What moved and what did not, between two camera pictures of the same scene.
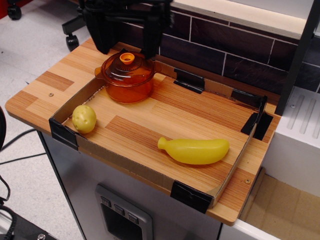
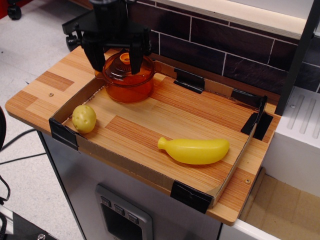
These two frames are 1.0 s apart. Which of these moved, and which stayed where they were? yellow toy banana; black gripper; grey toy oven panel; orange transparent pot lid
Moved: black gripper
Stayed: grey toy oven panel; yellow toy banana; orange transparent pot lid
